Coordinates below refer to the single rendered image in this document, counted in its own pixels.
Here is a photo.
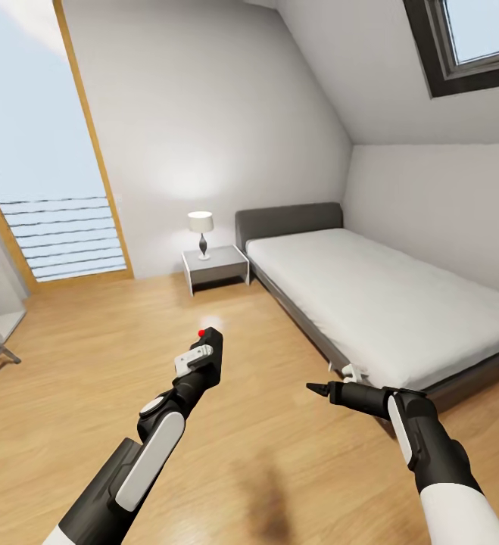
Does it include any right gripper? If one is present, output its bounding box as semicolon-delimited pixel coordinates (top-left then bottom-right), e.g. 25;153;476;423
306;381;372;415

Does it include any digital camera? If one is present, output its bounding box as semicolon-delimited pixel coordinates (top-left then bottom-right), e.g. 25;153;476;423
189;326;223;376

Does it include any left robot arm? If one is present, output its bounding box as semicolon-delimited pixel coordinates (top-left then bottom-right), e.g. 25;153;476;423
43;345;220;545

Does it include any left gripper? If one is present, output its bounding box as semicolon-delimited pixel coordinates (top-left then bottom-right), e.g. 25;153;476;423
172;362;220;403

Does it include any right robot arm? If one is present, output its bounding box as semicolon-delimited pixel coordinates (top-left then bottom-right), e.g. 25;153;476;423
306;363;499;545

